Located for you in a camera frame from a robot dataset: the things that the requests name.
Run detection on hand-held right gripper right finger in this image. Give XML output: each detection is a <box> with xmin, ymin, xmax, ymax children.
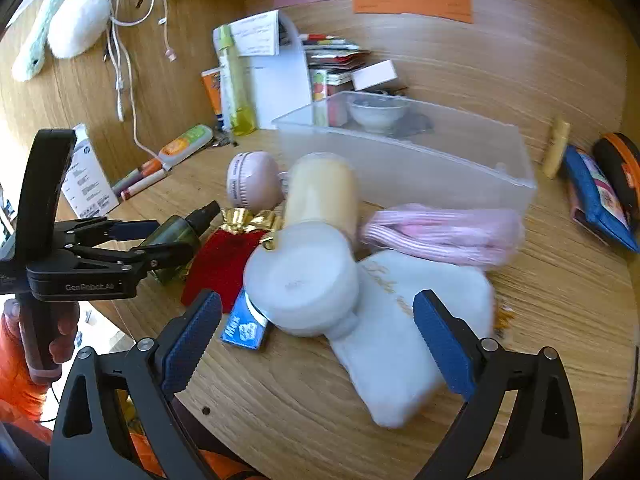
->
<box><xmin>412</xmin><ymin>289</ymin><xmax>583</xmax><ymax>480</ymax></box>

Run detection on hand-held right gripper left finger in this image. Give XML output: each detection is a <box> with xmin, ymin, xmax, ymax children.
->
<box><xmin>49</xmin><ymin>289</ymin><xmax>223</xmax><ymax>480</ymax></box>

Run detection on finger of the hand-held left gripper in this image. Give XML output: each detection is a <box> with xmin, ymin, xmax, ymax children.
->
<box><xmin>47</xmin><ymin>244</ymin><xmax>196</xmax><ymax>281</ymax></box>
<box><xmin>56</xmin><ymin>217</ymin><xmax>161</xmax><ymax>247</ymax></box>

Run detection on green spray bottle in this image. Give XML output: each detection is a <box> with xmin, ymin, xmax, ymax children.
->
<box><xmin>137</xmin><ymin>200</ymin><xmax>222</xmax><ymax>285</ymax></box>

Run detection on white cloth pouch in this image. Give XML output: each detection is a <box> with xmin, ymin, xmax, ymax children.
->
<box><xmin>330</xmin><ymin>250</ymin><xmax>497</xmax><ymax>429</ymax></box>

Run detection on red velvet pouch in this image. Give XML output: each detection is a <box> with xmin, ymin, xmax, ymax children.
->
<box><xmin>181</xmin><ymin>207</ymin><xmax>287</xmax><ymax>314</ymax></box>

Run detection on orange tassel charm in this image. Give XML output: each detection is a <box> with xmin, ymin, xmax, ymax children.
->
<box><xmin>494</xmin><ymin>307</ymin><xmax>517</xmax><ymax>338</ymax></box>

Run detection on pink striped pouch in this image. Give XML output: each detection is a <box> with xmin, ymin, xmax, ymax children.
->
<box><xmin>360</xmin><ymin>203</ymin><xmax>525</xmax><ymax>271</ymax></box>

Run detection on pink round case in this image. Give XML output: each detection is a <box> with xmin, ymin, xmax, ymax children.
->
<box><xmin>227</xmin><ymin>151</ymin><xmax>282</xmax><ymax>210</ymax></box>

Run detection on cream jar with white lid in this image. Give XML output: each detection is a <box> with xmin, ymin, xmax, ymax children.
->
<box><xmin>244</xmin><ymin>152</ymin><xmax>362</xmax><ymax>338</ymax></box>

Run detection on clear plastic storage box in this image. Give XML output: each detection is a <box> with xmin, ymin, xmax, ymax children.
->
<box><xmin>272</xmin><ymin>91</ymin><xmax>538</xmax><ymax>217</ymax></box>

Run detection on wooden desktop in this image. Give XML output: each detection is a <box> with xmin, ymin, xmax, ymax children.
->
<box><xmin>107</xmin><ymin>80</ymin><xmax>637</xmax><ymax>480</ymax></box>

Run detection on person's left hand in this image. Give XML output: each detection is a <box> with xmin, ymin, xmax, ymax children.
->
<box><xmin>47</xmin><ymin>301</ymin><xmax>81</xmax><ymax>367</ymax></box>

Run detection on red marker pen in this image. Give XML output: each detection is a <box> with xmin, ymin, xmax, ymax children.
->
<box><xmin>119</xmin><ymin>169</ymin><xmax>167</xmax><ymax>202</ymax></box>

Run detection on blue gum packet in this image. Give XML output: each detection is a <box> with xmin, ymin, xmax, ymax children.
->
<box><xmin>220</xmin><ymin>287</ymin><xmax>271</xmax><ymax>351</ymax></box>

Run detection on white paper box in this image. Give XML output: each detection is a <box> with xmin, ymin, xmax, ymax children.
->
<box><xmin>59</xmin><ymin>123</ymin><xmax>120</xmax><ymax>220</ymax></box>

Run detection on orange marker pen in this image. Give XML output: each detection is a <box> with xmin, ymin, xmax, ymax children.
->
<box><xmin>112</xmin><ymin>158</ymin><xmax>164</xmax><ymax>196</ymax></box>

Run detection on person's orange clothing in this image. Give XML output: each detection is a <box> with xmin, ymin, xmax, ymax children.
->
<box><xmin>122</xmin><ymin>410</ymin><xmax>253</xmax><ymax>480</ymax></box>

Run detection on mint green plush toy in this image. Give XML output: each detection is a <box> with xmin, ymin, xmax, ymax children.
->
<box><xmin>11</xmin><ymin>0</ymin><xmax>74</xmax><ymax>82</ymax></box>

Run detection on orange box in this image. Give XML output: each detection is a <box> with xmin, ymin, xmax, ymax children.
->
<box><xmin>200</xmin><ymin>70</ymin><xmax>224</xmax><ymax>121</ymax></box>

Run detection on yellow-green bottle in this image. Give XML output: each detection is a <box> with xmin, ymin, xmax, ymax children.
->
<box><xmin>217</xmin><ymin>25</ymin><xmax>257</xmax><ymax>136</ymax></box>

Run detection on white plush toy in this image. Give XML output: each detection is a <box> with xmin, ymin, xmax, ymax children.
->
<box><xmin>47</xmin><ymin>0</ymin><xmax>111</xmax><ymax>59</ymax></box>

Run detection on blue pencil case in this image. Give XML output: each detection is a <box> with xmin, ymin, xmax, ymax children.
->
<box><xmin>564</xmin><ymin>145</ymin><xmax>640</xmax><ymax>254</ymax></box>

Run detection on colourful dotted box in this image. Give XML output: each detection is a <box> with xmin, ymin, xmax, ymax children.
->
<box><xmin>312</xmin><ymin>70</ymin><xmax>331</xmax><ymax>129</ymax></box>

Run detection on yellow tube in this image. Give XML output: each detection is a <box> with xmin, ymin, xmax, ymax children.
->
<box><xmin>543</xmin><ymin>117</ymin><xmax>571</xmax><ymax>180</ymax></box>

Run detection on white bowl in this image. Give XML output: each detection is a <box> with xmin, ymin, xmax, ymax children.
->
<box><xmin>348</xmin><ymin>99</ymin><xmax>407</xmax><ymax>134</ymax></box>

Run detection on black and orange case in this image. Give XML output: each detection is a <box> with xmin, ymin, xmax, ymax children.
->
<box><xmin>592</xmin><ymin>132</ymin><xmax>640</xmax><ymax>222</ymax></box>

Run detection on stack of books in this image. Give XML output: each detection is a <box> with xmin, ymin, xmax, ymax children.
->
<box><xmin>299</xmin><ymin>33</ymin><xmax>372</xmax><ymax>87</ymax></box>

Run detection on small white box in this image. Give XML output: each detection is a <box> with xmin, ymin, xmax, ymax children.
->
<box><xmin>351</xmin><ymin>59</ymin><xmax>400</xmax><ymax>92</ymax></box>

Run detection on orange paper note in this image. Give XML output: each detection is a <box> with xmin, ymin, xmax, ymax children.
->
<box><xmin>351</xmin><ymin>0</ymin><xmax>474</xmax><ymax>25</ymax></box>

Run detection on white cables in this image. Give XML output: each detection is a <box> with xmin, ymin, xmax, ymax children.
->
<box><xmin>82</xmin><ymin>0</ymin><xmax>178</xmax><ymax>161</ymax></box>

